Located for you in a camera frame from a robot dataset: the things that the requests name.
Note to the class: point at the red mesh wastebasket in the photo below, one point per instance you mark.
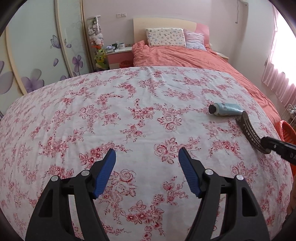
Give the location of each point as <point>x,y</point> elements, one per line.
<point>126,64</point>

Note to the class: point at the floral white pillow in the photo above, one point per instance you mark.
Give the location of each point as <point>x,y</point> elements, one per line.
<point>165,37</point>

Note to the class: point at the pink white nightstand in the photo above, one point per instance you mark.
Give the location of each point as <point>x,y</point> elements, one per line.
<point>119,55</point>

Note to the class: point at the light blue cosmetic tube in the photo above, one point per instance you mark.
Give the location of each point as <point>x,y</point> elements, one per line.
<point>225,109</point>

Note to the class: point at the far side nightstand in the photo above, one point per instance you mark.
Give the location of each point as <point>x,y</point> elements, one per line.
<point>224,57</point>

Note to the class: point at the white mug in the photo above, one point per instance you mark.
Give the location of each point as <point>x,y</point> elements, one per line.
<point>121,45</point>

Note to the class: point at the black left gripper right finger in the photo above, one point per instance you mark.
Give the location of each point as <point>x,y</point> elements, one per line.
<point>242,220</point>

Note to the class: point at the white wire rack shelf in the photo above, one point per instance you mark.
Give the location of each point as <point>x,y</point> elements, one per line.
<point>289,114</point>

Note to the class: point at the floral pink white tablecloth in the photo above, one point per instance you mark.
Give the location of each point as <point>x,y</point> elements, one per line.
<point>146,114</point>

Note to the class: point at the floral sliding wardrobe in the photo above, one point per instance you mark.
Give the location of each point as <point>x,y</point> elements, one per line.
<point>44,42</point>

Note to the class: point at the plush toy display tube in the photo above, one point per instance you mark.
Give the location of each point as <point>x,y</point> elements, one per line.
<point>96,44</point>

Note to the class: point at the salmon pink bed duvet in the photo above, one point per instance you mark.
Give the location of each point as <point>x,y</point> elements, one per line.
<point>144,55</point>

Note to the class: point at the pink striped pillow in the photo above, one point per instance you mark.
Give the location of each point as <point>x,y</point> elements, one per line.
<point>194,40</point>

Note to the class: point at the pink window curtain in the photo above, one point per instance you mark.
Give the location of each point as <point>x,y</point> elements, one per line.
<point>279,73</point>

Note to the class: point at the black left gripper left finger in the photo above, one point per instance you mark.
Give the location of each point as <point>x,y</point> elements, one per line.
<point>51,218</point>

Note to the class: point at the orange plastic laundry basket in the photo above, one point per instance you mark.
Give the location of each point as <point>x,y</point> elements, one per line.
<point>287,135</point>

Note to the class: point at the wall power outlet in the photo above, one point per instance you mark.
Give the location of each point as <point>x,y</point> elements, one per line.
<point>121,15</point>

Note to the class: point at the brown hair claw clip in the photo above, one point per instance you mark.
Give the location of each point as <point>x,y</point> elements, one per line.
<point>253,138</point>

